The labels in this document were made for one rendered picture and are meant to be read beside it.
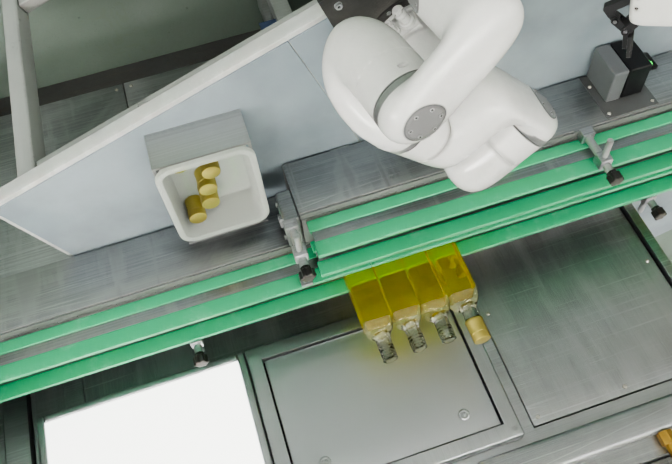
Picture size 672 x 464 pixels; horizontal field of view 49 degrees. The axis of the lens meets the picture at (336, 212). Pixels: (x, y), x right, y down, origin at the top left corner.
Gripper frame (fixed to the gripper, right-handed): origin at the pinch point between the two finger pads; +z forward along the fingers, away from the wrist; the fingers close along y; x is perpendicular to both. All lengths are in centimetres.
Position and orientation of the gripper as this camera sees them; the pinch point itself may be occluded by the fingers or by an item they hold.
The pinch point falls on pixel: (663, 47)
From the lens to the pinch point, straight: 117.6
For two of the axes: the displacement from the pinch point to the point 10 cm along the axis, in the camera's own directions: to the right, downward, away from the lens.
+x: -3.1, 7.9, -5.3
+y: -9.2, -1.1, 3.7
